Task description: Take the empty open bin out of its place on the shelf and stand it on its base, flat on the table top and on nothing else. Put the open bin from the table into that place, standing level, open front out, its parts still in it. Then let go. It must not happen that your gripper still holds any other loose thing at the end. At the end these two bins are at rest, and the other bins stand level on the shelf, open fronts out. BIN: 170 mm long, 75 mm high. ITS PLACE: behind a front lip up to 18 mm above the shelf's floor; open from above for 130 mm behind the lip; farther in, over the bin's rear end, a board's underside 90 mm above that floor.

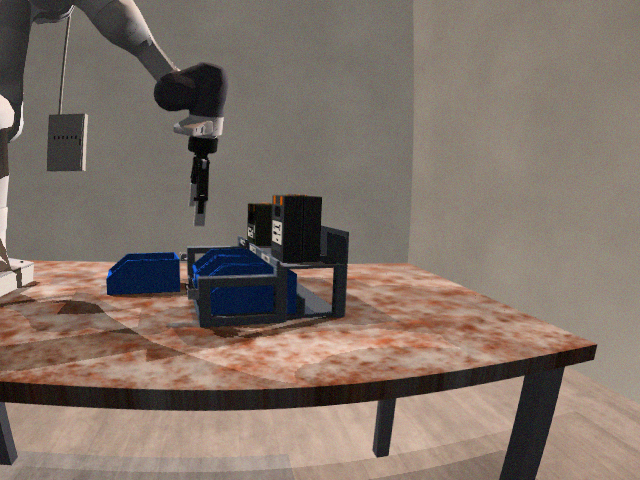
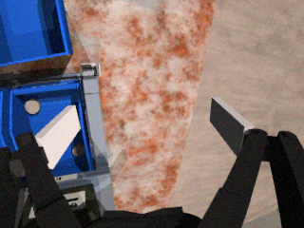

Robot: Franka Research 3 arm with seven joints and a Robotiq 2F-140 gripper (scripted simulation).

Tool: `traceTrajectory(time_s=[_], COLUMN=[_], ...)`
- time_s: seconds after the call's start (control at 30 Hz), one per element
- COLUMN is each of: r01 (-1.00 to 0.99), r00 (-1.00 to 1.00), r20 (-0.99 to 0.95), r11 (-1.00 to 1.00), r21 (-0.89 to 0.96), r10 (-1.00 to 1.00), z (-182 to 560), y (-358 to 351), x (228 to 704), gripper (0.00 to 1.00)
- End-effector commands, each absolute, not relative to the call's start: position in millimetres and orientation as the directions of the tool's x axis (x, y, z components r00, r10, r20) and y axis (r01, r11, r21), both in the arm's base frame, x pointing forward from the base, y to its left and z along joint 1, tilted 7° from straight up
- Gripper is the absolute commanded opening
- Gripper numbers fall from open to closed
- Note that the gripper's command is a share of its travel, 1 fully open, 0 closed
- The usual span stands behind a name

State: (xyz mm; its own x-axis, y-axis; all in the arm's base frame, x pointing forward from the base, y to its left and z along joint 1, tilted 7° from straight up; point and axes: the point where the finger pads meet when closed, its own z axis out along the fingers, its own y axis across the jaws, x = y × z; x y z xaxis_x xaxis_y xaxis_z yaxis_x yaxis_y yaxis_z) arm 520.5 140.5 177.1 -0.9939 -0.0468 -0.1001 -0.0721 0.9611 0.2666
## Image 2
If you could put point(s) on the blue bin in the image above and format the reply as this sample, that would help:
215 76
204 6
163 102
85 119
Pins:
5 138
30 29
53 98

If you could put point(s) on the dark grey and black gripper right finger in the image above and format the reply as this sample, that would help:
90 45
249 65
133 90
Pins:
285 155

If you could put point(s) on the grey metal shelf frame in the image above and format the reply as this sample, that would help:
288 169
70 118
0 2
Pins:
94 122

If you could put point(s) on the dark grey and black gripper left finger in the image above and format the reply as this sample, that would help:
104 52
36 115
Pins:
34 159

